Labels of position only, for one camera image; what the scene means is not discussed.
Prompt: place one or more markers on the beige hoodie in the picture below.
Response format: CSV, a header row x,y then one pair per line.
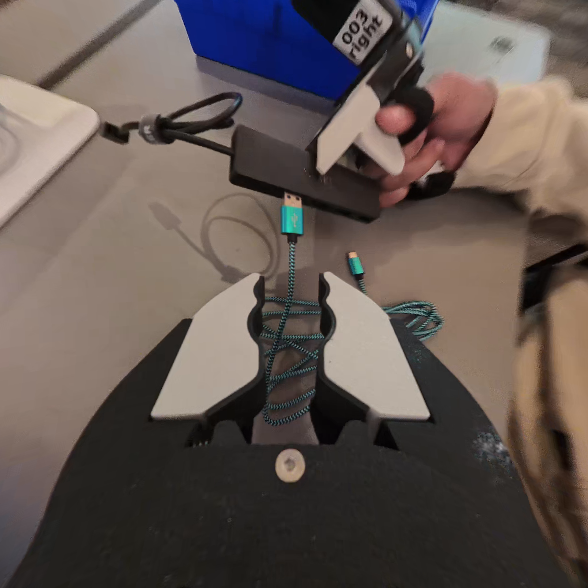
x,y
556,413

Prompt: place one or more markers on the person's right hand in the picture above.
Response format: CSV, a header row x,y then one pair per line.
x,y
459,115

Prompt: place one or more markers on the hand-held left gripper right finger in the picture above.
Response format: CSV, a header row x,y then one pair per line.
x,y
372,367

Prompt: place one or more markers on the black trousers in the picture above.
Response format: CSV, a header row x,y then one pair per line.
x,y
546,280

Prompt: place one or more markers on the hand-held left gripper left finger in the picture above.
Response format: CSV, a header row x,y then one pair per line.
x,y
206,367

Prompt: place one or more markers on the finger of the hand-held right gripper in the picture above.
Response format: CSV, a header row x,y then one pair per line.
x,y
344,128

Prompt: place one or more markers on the blue plastic bin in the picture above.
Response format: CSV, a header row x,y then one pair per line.
x,y
266,41

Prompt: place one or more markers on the black usb hub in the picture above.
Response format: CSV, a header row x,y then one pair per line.
x,y
271,160

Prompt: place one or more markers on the wooden document stand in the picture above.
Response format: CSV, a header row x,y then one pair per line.
x,y
41,133

